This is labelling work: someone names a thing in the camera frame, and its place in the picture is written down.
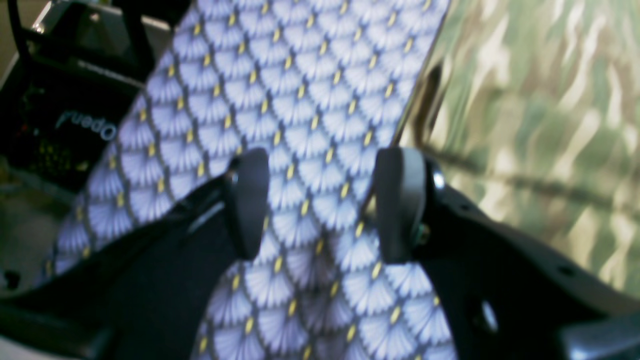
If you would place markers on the camouflage T-shirt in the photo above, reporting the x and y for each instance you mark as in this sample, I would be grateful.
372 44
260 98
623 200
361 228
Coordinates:
539 124

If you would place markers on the purple fan-pattern tablecloth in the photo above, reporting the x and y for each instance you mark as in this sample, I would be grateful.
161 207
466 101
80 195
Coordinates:
321 85

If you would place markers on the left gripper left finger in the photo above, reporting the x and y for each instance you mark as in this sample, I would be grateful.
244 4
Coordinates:
246 187

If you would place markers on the black box labelled OpenArm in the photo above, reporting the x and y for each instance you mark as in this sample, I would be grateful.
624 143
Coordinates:
79 68

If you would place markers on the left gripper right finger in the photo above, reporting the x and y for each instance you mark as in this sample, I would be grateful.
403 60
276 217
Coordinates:
408 189

